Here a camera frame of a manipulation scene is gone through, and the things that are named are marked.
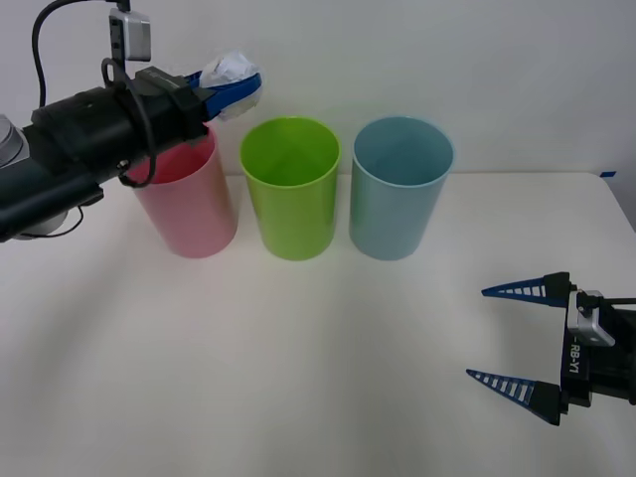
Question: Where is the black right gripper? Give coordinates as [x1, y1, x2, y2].
[465, 270, 636, 427]

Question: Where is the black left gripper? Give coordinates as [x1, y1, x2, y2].
[126, 67, 264, 151]

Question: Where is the pink plastic bin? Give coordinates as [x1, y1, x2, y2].
[123, 123, 239, 259]

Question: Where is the yellow-green plastic bin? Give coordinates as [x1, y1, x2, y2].
[238, 115, 343, 261]

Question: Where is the pale blue plastic bin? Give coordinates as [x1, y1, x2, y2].
[348, 115, 456, 262]

